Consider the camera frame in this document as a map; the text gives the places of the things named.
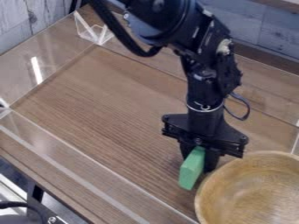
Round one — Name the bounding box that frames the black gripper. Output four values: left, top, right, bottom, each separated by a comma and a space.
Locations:
162, 108, 249, 172

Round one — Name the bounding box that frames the black cable under table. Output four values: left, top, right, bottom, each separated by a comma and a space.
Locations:
0, 199, 31, 218

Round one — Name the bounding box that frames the black table leg frame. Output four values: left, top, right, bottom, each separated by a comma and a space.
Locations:
27, 182, 68, 224

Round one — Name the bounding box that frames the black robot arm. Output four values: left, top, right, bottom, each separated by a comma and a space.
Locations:
88, 0, 249, 172

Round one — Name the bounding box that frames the round wooden bowl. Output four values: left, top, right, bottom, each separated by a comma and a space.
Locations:
194, 151, 299, 224

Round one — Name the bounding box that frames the clear acrylic corner bracket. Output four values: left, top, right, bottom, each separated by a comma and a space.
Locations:
74, 11, 115, 46

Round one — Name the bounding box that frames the green rectangular block stick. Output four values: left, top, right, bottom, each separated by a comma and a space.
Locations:
179, 146, 206, 190

